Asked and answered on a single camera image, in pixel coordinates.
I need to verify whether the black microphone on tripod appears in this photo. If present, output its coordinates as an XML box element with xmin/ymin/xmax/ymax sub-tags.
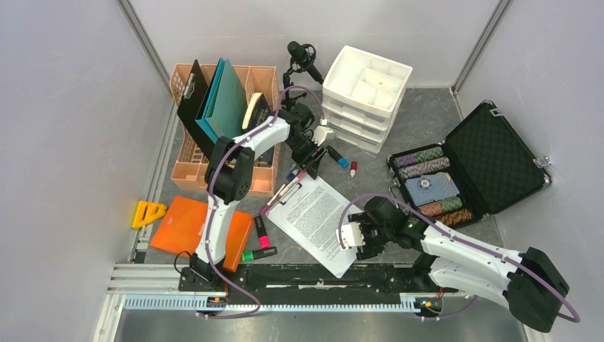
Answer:
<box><xmin>282</xmin><ymin>41</ymin><xmax>324</xmax><ymax>88</ymax></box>

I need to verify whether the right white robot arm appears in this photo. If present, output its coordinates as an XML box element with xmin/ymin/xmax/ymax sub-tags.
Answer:
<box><xmin>335</xmin><ymin>194</ymin><xmax>580</xmax><ymax>333</ymax></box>

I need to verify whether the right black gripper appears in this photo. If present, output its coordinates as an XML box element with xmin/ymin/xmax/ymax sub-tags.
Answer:
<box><xmin>348</xmin><ymin>212</ymin><xmax>392</xmax><ymax>260</ymax></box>

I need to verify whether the blue cap white marker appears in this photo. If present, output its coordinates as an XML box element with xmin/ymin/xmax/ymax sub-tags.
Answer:
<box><xmin>286</xmin><ymin>165</ymin><xmax>300</xmax><ymax>182</ymax></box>

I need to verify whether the dark blue hardcover book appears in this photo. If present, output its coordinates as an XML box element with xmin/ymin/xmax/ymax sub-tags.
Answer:
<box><xmin>241</xmin><ymin>92</ymin><xmax>277</xmax><ymax>166</ymax></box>

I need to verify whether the yellow orange block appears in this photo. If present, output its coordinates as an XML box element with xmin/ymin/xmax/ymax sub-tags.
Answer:
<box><xmin>130</xmin><ymin>201</ymin><xmax>168</xmax><ymax>229</ymax></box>

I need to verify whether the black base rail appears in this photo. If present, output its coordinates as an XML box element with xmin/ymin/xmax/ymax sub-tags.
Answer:
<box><xmin>178</xmin><ymin>264</ymin><xmax>441</xmax><ymax>306</ymax></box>

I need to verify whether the printed white paper sheet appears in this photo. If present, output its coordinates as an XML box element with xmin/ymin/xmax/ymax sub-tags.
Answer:
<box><xmin>266</xmin><ymin>177</ymin><xmax>356</xmax><ymax>279</ymax></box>

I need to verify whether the blue highlighter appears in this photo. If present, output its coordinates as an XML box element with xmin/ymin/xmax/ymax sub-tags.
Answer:
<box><xmin>326</xmin><ymin>146</ymin><xmax>350</xmax><ymax>169</ymax></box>

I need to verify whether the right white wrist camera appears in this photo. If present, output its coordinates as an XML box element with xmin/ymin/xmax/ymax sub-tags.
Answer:
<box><xmin>339</xmin><ymin>222</ymin><xmax>365</xmax><ymax>250</ymax></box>

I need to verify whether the teal notebook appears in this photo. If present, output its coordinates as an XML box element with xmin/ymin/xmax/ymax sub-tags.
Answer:
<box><xmin>195</xmin><ymin>58</ymin><xmax>226</xmax><ymax>143</ymax></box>

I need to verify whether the green file folder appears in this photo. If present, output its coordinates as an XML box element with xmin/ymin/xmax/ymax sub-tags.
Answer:
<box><xmin>207</xmin><ymin>59</ymin><xmax>248</xmax><ymax>140</ymax></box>

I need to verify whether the black clipboard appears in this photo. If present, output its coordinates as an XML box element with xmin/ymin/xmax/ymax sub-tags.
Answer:
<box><xmin>177</xmin><ymin>60</ymin><xmax>216</xmax><ymax>159</ymax></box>

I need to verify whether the green highlighter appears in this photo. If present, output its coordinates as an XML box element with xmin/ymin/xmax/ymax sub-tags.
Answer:
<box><xmin>241</xmin><ymin>247</ymin><xmax>278</xmax><ymax>262</ymax></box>

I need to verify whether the white plastic drawer unit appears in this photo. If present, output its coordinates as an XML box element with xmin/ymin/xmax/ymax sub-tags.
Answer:
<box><xmin>322</xmin><ymin>46</ymin><xmax>413</xmax><ymax>153</ymax></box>

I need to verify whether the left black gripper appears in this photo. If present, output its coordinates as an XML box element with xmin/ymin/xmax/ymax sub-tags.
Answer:
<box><xmin>285</xmin><ymin>135</ymin><xmax>328</xmax><ymax>181</ymax></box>

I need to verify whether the orange book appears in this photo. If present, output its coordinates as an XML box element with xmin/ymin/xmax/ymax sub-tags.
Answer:
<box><xmin>150</xmin><ymin>196</ymin><xmax>254</xmax><ymax>271</ymax></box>

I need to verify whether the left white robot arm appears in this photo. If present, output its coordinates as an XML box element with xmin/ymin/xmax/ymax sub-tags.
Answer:
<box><xmin>189</xmin><ymin>105</ymin><xmax>326</xmax><ymax>291</ymax></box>

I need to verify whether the black open carrying case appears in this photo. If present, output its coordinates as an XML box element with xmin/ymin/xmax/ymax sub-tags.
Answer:
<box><xmin>387</xmin><ymin>100</ymin><xmax>552</xmax><ymax>229</ymax></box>

